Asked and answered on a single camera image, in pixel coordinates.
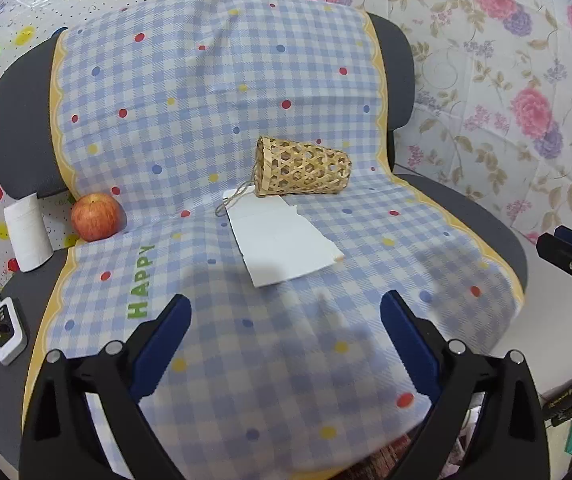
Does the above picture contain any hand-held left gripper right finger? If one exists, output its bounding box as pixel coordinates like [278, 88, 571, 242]
[381, 289, 551, 480]

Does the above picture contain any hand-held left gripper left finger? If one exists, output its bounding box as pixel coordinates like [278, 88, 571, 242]
[20, 294, 193, 480]

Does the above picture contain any white paper sheet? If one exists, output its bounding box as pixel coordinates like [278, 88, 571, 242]
[222, 187, 345, 288]

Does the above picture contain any red patterned rug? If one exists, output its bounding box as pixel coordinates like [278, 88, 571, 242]
[361, 432, 466, 480]

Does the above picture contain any red apple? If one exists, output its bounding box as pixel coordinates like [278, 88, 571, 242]
[70, 192, 122, 242]

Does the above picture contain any black yellow tool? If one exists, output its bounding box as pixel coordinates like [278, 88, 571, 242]
[540, 377, 572, 428]

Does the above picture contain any white digital timer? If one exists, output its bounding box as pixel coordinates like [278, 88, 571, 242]
[0, 297, 29, 366]

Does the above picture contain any white toilet paper roll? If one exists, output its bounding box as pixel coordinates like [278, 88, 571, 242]
[4, 194, 54, 273]

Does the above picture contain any floral print sheet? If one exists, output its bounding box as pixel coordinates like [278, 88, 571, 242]
[323, 0, 572, 281]

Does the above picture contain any woven bamboo basket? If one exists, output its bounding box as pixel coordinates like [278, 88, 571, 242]
[215, 136, 353, 218]

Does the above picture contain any blue checkered dotted cloth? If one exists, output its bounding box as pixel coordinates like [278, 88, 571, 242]
[21, 0, 525, 480]

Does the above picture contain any grey office chair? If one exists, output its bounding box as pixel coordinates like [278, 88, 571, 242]
[0, 12, 529, 480]

